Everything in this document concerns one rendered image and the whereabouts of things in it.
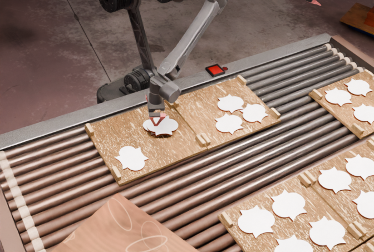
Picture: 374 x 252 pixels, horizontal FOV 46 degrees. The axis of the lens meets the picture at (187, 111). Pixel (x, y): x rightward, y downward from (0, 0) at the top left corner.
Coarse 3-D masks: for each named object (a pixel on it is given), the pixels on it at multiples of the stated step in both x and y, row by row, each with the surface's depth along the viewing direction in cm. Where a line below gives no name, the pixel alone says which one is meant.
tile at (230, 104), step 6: (228, 96) 210; (234, 96) 211; (222, 102) 207; (228, 102) 207; (234, 102) 207; (240, 102) 208; (222, 108) 203; (228, 108) 204; (234, 108) 204; (240, 108) 205
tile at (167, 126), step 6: (156, 120) 191; (168, 120) 191; (150, 126) 188; (156, 126) 188; (162, 126) 188; (168, 126) 189; (174, 126) 189; (156, 132) 185; (162, 132) 186; (168, 132) 186
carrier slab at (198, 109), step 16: (192, 96) 209; (208, 96) 210; (224, 96) 212; (240, 96) 213; (256, 96) 214; (192, 112) 201; (208, 112) 202; (224, 112) 203; (240, 112) 204; (192, 128) 193; (208, 128) 194; (256, 128) 197; (224, 144) 190
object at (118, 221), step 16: (112, 208) 147; (128, 208) 148; (96, 224) 142; (112, 224) 142; (128, 224) 143; (144, 224) 144; (160, 224) 144; (64, 240) 137; (80, 240) 137; (96, 240) 138; (112, 240) 138; (128, 240) 139; (144, 240) 139; (160, 240) 140; (176, 240) 140
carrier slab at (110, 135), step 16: (128, 112) 197; (144, 112) 198; (160, 112) 199; (176, 112) 200; (96, 128) 188; (112, 128) 189; (128, 128) 190; (96, 144) 181; (112, 144) 182; (128, 144) 183; (144, 144) 184; (160, 144) 184; (176, 144) 185; (192, 144) 186; (112, 160) 176; (160, 160) 178; (176, 160) 179; (128, 176) 170
